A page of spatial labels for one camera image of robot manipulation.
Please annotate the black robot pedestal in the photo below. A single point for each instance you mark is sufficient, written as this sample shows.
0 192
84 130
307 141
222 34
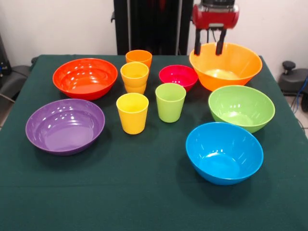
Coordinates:
149 26

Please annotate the orange cup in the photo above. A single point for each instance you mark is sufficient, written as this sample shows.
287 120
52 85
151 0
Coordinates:
138 57

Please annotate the green bowl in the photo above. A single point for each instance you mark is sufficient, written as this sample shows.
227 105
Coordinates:
240 113

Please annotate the dark green tablecloth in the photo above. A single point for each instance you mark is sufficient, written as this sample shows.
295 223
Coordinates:
144 180

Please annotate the blue bowl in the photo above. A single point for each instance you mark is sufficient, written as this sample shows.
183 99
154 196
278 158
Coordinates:
223 158

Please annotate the yellow cup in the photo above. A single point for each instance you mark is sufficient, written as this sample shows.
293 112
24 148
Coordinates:
132 120
134 78

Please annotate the black equipment box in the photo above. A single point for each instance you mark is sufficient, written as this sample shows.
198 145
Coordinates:
3 62

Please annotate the yellow-orange cup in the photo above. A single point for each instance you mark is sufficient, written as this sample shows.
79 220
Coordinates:
134 90

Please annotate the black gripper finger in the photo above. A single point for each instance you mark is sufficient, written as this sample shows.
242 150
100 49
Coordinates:
220 44
197 43

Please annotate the red bowl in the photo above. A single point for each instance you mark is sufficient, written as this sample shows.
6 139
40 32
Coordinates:
84 81

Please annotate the green cup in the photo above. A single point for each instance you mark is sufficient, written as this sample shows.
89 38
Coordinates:
169 110

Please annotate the purple bowl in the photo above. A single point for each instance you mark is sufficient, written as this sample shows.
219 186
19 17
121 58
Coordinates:
65 134

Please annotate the large orange bowl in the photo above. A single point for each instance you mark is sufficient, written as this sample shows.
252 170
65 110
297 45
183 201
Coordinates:
216 81

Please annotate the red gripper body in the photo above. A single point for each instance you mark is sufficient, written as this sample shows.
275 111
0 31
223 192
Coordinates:
204 18

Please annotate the small pink bowl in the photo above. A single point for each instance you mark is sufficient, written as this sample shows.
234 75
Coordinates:
178 77

